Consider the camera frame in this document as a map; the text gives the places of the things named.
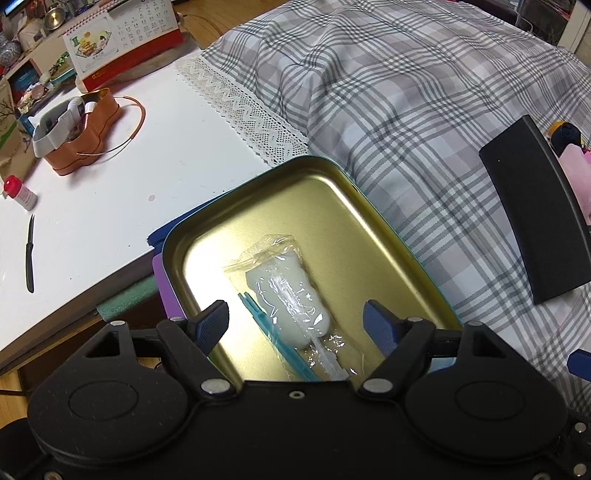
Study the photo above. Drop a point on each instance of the teal tin tray gold inside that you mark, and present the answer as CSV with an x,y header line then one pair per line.
x,y
300,203

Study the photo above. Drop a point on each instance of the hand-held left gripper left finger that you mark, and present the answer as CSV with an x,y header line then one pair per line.
x,y
213,323

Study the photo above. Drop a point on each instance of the brown paper bag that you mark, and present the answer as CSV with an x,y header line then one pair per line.
x,y
11,134

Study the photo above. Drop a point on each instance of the red capped white bottle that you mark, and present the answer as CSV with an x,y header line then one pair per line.
x,y
21,194

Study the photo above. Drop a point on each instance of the dark blue cloth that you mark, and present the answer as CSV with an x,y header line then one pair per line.
x,y
159,236

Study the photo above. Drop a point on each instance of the black knife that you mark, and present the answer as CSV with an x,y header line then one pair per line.
x,y
30,258

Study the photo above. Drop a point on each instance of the small teal tin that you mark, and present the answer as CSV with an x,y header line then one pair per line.
x,y
62,76

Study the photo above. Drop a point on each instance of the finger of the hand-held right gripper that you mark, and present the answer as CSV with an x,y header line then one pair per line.
x,y
582,364

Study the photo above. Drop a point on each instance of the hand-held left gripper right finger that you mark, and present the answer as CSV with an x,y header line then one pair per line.
x,y
379,325

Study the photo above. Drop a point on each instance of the white sponge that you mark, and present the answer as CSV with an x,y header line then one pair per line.
x,y
286,295

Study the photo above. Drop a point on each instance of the green foam pad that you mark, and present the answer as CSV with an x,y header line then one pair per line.
x,y
124,300

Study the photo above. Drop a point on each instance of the grey plaid blanket lace trim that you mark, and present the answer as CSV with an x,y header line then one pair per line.
x,y
415,115

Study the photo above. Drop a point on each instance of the metal bowl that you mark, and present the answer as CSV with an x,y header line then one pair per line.
x,y
59,16

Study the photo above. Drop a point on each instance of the navy and orange pouch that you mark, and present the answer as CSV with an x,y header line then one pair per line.
x,y
565,134

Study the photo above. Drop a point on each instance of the blue white porcelain jar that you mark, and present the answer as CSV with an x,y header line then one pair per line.
x,y
8,50

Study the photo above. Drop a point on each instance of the purple mat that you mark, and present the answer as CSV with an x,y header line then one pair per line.
x,y
162,286

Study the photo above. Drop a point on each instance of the orange shaped tin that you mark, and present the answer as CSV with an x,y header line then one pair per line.
x,y
87,147

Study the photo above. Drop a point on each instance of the red desk calendar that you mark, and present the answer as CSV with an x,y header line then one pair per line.
x,y
129,41

